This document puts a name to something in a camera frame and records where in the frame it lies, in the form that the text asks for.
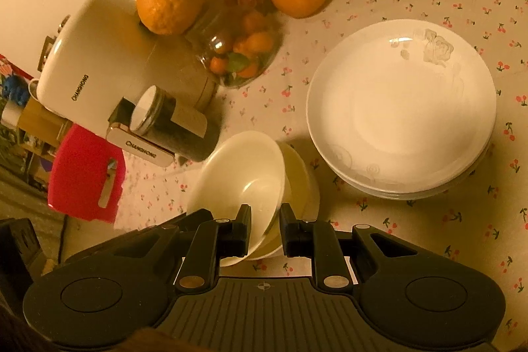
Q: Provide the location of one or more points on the red plastic stool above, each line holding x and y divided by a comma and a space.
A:
78, 170

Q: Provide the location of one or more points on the white embossed plate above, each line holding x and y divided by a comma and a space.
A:
404, 108

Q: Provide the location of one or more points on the pile of kumquats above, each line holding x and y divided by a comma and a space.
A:
255, 42

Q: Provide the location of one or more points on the glass jar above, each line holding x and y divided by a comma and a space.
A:
214, 42

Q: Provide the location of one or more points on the dark tea canister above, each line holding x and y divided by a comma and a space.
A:
181, 129

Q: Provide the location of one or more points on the cream bowl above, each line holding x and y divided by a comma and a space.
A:
304, 187

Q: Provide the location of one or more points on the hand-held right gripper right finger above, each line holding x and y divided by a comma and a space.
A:
287, 228

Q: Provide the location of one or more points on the white rice cooker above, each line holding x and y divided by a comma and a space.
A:
103, 47

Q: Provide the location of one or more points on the cherry print tablecloth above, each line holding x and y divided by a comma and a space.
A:
412, 222

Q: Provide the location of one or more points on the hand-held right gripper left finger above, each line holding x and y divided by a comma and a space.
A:
243, 228

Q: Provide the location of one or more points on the white bowl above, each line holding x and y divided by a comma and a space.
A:
243, 170

